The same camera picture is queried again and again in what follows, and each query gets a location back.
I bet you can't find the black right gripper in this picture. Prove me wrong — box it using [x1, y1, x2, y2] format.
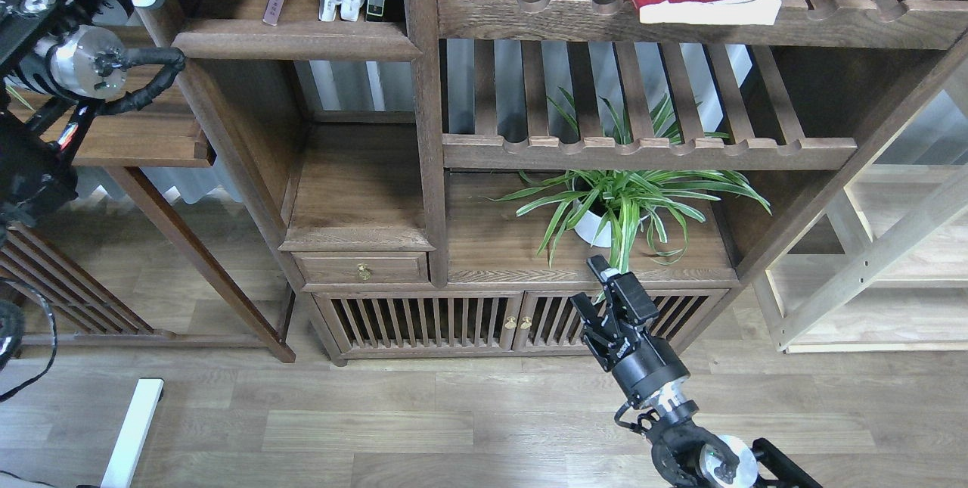
[570, 256, 689, 409]

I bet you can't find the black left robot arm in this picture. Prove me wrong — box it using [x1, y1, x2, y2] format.
[1, 0, 186, 228]

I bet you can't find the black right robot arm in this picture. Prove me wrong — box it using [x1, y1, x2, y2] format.
[570, 256, 817, 487]

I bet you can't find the white plant pot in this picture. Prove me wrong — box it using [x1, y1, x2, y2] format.
[572, 200, 613, 249]

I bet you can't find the green spider plant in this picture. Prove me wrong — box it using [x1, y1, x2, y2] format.
[488, 87, 772, 303]

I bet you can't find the dark wooden bookshelf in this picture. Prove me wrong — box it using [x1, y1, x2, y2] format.
[142, 0, 966, 364]

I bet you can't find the light wooden rack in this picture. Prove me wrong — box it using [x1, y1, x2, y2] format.
[751, 57, 968, 354]

